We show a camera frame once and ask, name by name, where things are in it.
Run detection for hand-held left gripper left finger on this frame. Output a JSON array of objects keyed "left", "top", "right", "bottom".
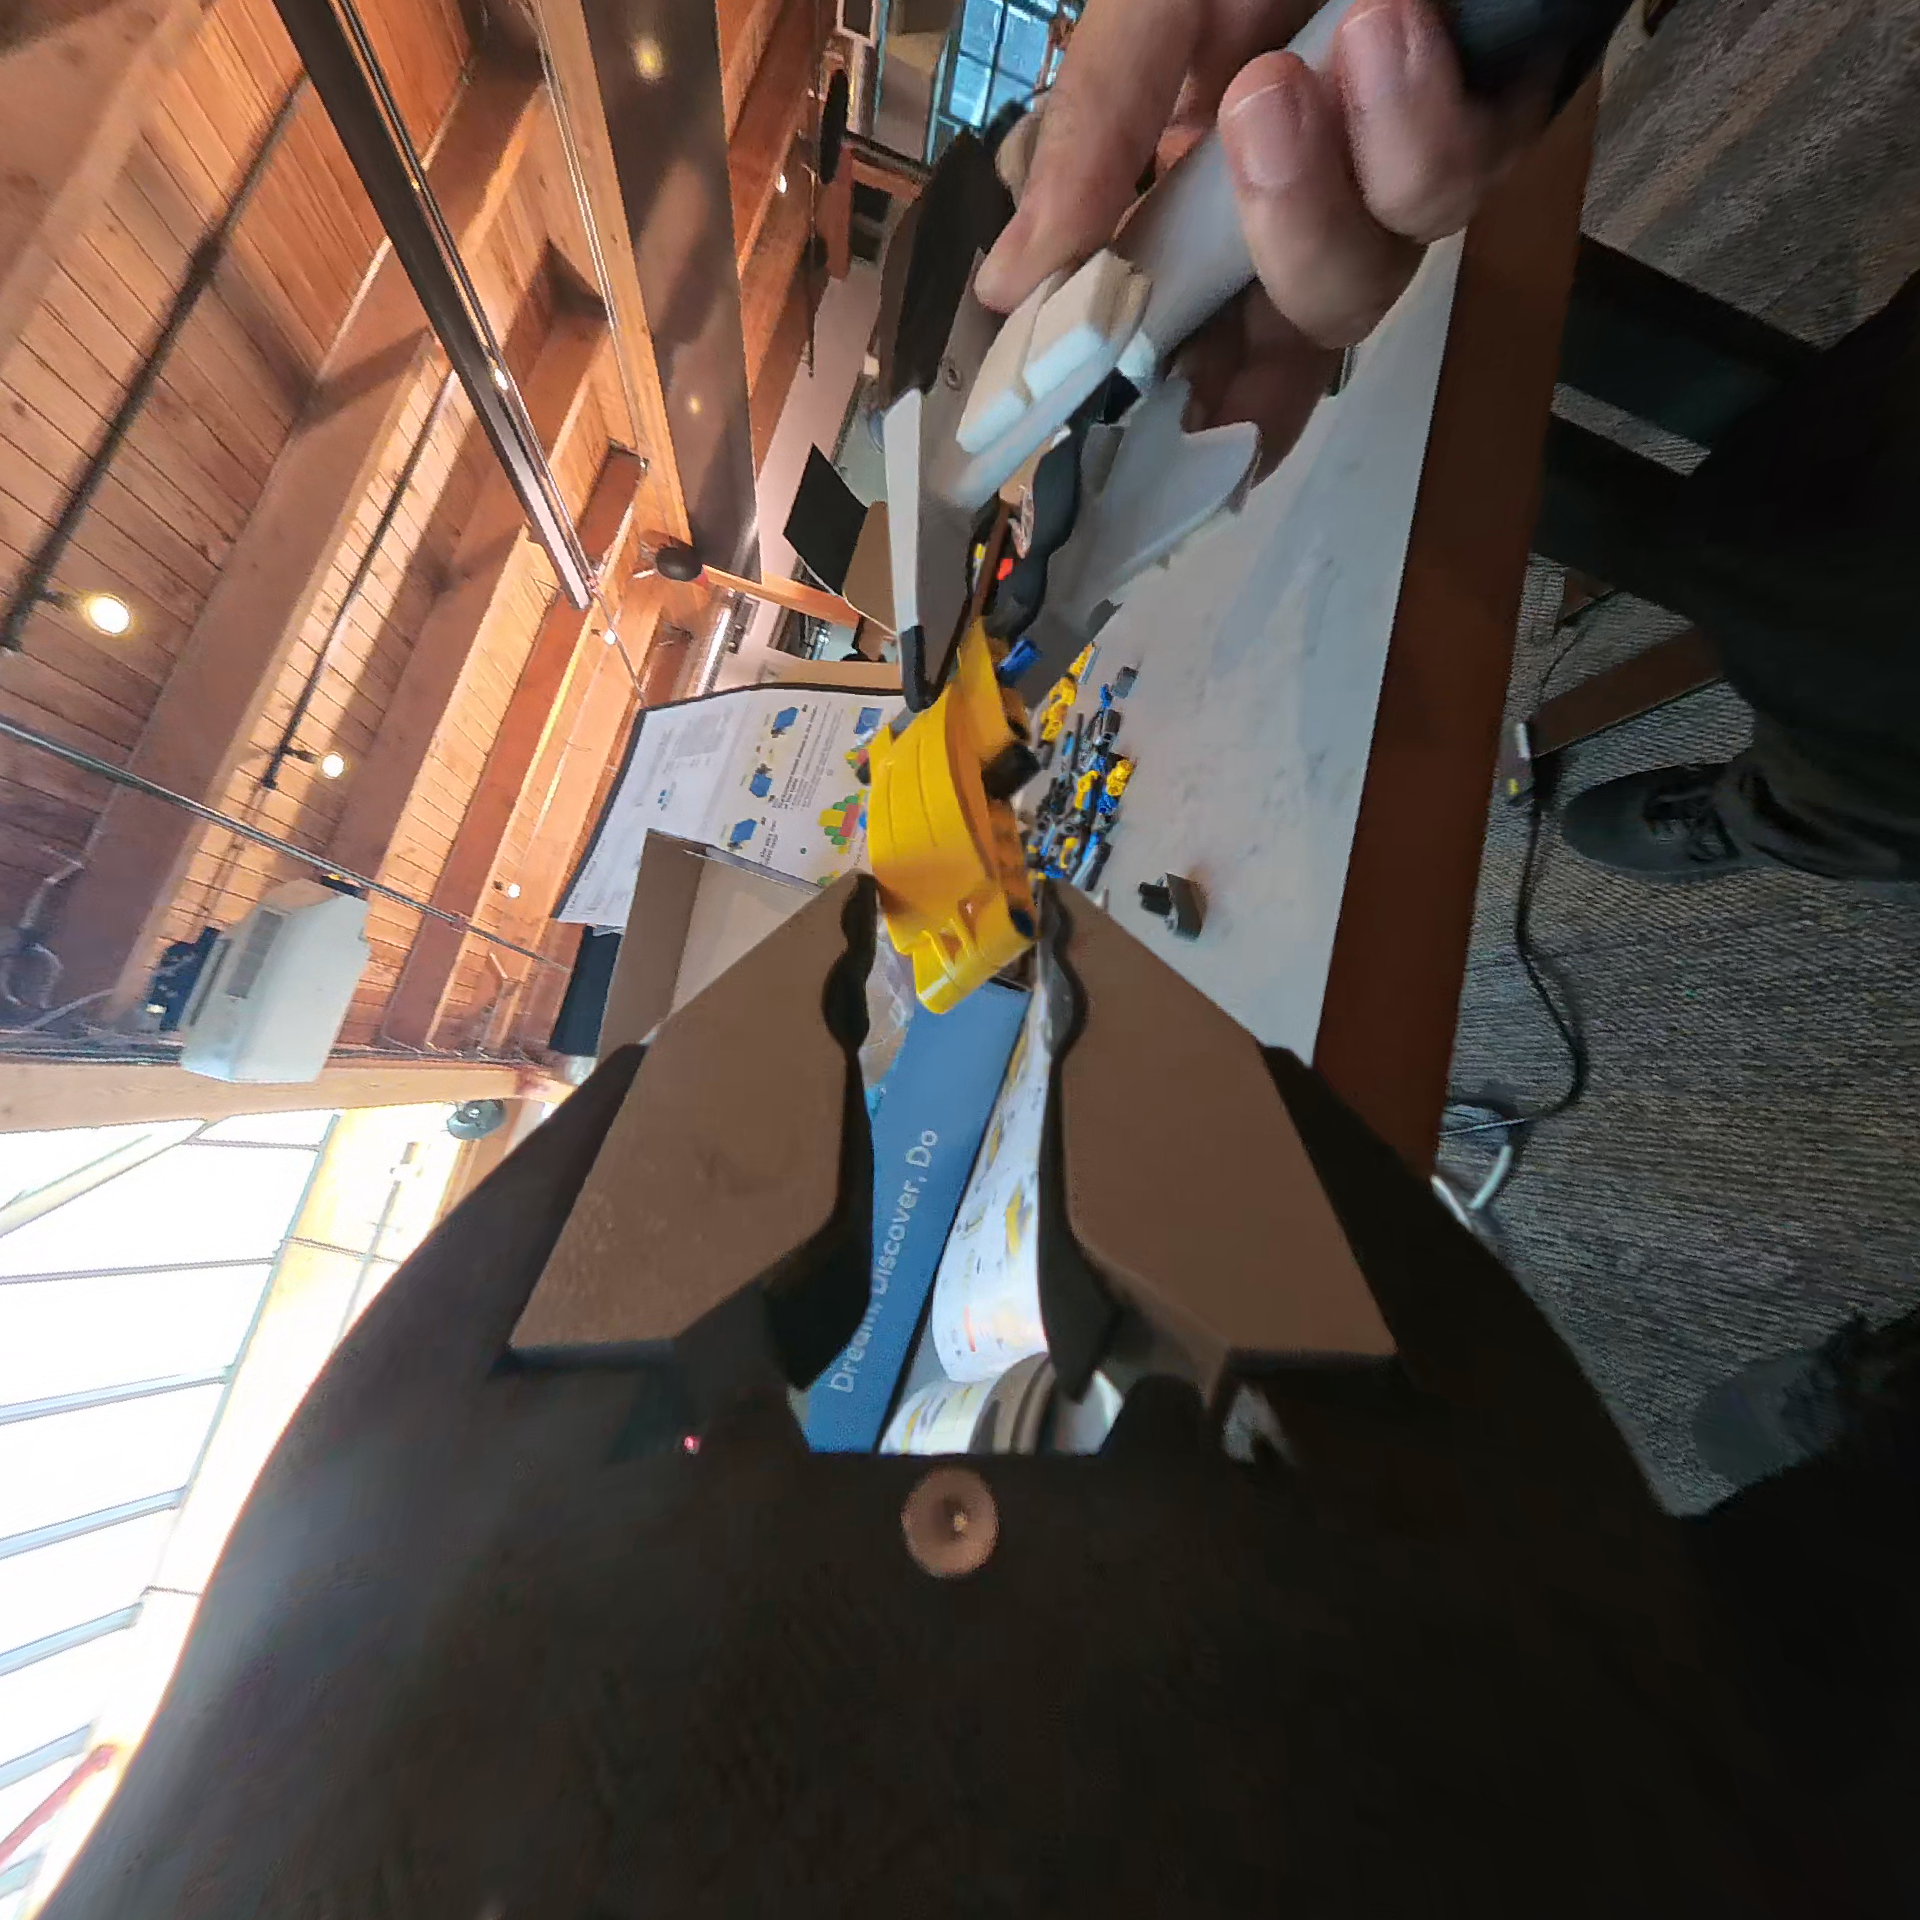
[{"left": 511, "top": 871, "right": 883, "bottom": 1375}]

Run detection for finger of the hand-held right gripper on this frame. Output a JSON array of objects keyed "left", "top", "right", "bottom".
[
  {"left": 880, "top": 384, "right": 992, "bottom": 712},
  {"left": 996, "top": 415, "right": 1261, "bottom": 646}
]

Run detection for white cable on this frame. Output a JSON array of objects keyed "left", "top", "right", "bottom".
[{"left": 1432, "top": 1101, "right": 1519, "bottom": 1239}]

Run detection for grey desk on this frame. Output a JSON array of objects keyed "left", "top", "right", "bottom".
[{"left": 840, "top": 88, "right": 1600, "bottom": 1456}]

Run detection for person's right hand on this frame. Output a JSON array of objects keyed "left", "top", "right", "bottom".
[{"left": 971, "top": 0, "right": 1600, "bottom": 483}]

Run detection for blue cardboard box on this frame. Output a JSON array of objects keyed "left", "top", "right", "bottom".
[{"left": 802, "top": 982, "right": 1037, "bottom": 1456}]

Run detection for open instruction booklet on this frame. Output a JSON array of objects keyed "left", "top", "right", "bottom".
[{"left": 885, "top": 959, "right": 1121, "bottom": 1456}]

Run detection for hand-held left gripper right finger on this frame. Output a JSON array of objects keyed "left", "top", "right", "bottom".
[{"left": 1035, "top": 877, "right": 1402, "bottom": 1391}]

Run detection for printed paper sheet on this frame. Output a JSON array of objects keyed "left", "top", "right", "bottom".
[{"left": 555, "top": 681, "right": 909, "bottom": 922}]

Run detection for white wall heater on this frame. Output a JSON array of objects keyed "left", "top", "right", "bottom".
[{"left": 181, "top": 877, "right": 368, "bottom": 1085}]

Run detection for yellow brick assembly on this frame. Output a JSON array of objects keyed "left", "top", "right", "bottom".
[{"left": 863, "top": 622, "right": 1044, "bottom": 1018}]

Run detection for open brown cardboard box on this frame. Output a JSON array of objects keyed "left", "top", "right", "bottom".
[{"left": 592, "top": 832, "right": 842, "bottom": 1051}]

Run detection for pile of small bricks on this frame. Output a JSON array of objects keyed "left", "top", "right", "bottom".
[{"left": 1027, "top": 637, "right": 1143, "bottom": 886}]

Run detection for thin black cable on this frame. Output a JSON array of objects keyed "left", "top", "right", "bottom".
[{"left": 1440, "top": 720, "right": 1593, "bottom": 1127}]

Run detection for black sneaker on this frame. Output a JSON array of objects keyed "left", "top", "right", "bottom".
[
  {"left": 1560, "top": 766, "right": 1771, "bottom": 880},
  {"left": 1696, "top": 1319, "right": 1920, "bottom": 1478}
]

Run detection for black flat panel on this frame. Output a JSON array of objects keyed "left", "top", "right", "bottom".
[{"left": 784, "top": 441, "right": 864, "bottom": 593}]

